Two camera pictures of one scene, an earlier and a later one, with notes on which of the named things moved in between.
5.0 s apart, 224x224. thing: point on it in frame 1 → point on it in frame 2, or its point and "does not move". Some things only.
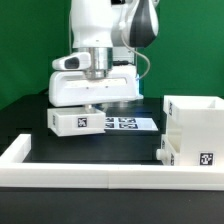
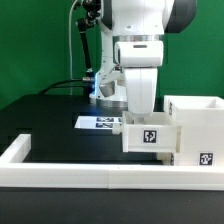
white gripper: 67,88 → 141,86
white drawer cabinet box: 200,120 does not move
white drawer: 72,121 → 159,133
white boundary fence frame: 17,171 does not move
